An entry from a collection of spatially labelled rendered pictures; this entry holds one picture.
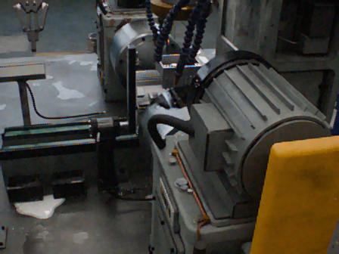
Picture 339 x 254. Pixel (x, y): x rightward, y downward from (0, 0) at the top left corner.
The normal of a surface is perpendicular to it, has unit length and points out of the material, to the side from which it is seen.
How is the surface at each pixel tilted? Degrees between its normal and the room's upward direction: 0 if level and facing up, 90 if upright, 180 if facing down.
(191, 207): 0
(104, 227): 0
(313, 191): 90
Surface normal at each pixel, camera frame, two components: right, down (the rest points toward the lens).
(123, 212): 0.04, -0.87
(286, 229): 0.24, 0.50
